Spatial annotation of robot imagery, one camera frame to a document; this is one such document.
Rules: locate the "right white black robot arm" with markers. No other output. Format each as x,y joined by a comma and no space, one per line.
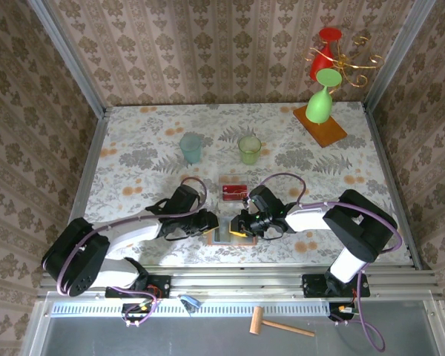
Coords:
346,265

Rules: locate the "green translucent plastic cup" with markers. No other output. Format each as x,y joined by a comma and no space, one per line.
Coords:
249,148

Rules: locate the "aluminium table side rail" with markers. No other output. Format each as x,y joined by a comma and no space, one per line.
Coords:
392,185
84,185

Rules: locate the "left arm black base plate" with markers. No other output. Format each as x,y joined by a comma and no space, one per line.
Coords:
159,285

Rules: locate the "red plastic wine glass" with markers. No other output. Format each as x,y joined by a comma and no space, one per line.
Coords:
320,59

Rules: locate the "small blue tag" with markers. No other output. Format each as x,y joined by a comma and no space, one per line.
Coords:
192,302

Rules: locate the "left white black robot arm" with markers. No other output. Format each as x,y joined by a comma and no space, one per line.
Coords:
133,230

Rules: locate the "grey metal sheet panel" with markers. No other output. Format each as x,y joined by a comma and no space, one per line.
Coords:
207,337

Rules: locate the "small wooden mallet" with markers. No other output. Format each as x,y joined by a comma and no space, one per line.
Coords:
257,321

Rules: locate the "aluminium front frame rail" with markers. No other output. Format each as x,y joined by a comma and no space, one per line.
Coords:
237,282

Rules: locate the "green plastic wine glass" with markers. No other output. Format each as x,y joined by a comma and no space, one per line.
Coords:
319,107

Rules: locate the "aluminium frame post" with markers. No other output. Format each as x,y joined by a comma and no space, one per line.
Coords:
69,55
397,55

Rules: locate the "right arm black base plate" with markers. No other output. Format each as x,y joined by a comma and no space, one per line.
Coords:
313,285

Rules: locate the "blue translucent plastic cup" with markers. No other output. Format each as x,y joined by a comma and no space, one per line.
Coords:
191,148

